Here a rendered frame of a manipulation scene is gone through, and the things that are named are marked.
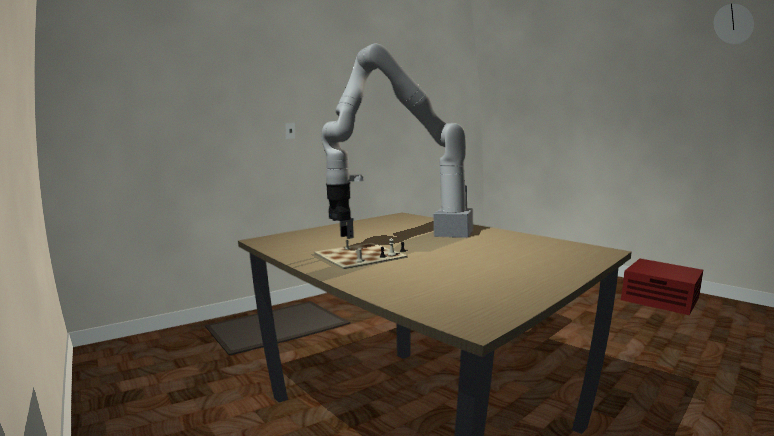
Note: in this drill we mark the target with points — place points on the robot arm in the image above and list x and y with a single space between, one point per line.
414 98

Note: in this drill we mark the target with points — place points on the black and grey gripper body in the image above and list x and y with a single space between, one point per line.
338 192

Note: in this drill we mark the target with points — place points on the brown and cream chessboard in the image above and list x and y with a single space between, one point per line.
347 258

